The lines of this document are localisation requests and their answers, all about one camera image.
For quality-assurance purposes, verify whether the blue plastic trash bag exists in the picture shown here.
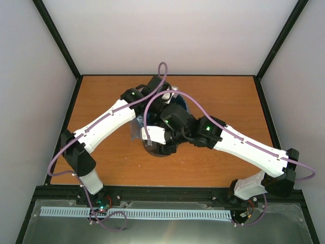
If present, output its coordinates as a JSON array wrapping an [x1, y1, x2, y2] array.
[[131, 94, 190, 139]]

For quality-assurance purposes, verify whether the dark grey trash bin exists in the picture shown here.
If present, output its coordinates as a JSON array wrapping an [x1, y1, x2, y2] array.
[[143, 98, 192, 157]]

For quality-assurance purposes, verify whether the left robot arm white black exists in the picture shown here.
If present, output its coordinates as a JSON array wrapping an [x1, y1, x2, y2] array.
[[61, 76, 173, 205]]

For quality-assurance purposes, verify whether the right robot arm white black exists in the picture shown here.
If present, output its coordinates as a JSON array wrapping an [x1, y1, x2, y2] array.
[[147, 104, 299, 205]]

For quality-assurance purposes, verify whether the small circuit board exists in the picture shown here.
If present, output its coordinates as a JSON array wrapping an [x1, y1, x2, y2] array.
[[97, 196, 112, 211]]

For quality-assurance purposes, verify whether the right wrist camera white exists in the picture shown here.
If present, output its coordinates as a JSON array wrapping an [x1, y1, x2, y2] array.
[[141, 126, 166, 146]]

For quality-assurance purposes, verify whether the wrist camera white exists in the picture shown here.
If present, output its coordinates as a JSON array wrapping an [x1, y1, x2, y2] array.
[[141, 126, 166, 146], [161, 86, 178, 104]]

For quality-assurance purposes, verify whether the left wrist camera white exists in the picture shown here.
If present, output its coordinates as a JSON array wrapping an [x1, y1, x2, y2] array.
[[161, 86, 178, 104]]

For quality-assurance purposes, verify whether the black aluminium rail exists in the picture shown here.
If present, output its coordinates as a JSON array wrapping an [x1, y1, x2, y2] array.
[[32, 186, 304, 207]]

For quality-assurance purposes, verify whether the metal base plate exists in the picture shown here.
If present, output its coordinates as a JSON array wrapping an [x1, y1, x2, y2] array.
[[23, 200, 318, 243]]

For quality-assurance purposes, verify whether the light blue slotted cable duct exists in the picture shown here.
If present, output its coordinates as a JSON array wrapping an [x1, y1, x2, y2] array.
[[39, 206, 232, 222]]

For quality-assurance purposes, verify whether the black frame post left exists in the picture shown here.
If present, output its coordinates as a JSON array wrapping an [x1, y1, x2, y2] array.
[[32, 0, 81, 79]]

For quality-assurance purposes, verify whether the black frame post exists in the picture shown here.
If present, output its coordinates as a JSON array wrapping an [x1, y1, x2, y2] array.
[[255, 0, 309, 78], [32, 0, 81, 79]]

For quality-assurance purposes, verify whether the black frame post right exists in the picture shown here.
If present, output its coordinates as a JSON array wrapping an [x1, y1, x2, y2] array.
[[255, 0, 309, 78]]

